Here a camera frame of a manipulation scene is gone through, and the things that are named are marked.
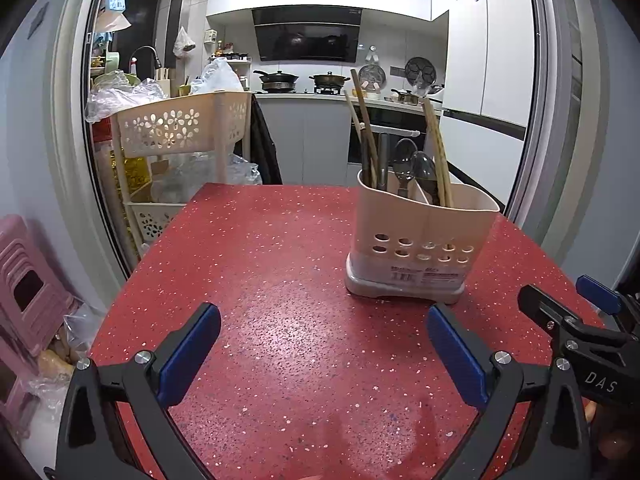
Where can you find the black hanging jacket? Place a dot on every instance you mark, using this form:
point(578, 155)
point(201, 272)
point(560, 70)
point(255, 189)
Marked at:
point(262, 145)

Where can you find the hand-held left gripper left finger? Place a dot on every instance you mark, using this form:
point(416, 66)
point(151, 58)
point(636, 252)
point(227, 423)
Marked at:
point(192, 350)

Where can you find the wooden chopstick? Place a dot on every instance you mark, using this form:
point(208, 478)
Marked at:
point(429, 125)
point(357, 105)
point(436, 125)
point(352, 120)

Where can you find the crumpled clear plastic bag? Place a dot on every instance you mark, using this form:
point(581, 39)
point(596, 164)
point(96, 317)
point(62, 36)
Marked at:
point(117, 95)

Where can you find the black wok with lid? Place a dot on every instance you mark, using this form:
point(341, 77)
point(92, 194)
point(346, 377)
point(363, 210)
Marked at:
point(276, 80)

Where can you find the clear bag on floor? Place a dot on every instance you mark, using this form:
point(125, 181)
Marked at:
point(60, 360)

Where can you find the yellow oil bottle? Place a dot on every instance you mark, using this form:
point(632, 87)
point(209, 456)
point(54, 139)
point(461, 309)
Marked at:
point(135, 172)

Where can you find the white spray bottle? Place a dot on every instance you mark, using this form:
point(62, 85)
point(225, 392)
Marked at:
point(133, 66)

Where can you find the curved kitchen faucet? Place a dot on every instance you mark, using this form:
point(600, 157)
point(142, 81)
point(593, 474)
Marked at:
point(145, 50)

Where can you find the beige basket cart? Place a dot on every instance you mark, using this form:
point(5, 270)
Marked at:
point(175, 127)

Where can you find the beige utensil holder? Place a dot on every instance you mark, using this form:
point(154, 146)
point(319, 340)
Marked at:
point(425, 230)

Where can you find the white condiment shelf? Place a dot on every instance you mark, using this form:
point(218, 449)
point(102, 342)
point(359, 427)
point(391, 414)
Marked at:
point(232, 57)

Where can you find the person's right hand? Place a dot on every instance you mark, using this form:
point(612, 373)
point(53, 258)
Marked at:
point(615, 440)

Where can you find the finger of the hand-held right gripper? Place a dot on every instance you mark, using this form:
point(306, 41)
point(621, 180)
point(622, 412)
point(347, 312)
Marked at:
point(597, 294)
point(545, 310)

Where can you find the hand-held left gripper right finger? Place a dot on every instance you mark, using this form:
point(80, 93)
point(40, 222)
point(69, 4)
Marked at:
point(455, 355)

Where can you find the knife block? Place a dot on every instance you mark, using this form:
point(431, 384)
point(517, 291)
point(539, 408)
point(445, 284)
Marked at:
point(162, 77)

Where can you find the dark cooking pot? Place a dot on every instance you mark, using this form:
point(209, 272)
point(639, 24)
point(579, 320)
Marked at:
point(330, 80)

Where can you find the black range hood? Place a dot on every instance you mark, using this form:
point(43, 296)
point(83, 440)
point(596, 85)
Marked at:
point(307, 35)

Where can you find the white fridge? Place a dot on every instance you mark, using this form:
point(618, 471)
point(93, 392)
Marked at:
point(490, 60)

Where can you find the pink plastic stool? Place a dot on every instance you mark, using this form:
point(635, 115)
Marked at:
point(25, 280)

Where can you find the hanging white plastic bag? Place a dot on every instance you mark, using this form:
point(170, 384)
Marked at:
point(184, 42)

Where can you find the black round dimpled pan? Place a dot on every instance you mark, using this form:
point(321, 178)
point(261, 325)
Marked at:
point(420, 70)

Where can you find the large white plastic bag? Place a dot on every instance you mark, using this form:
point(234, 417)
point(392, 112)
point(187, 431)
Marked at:
point(217, 77)

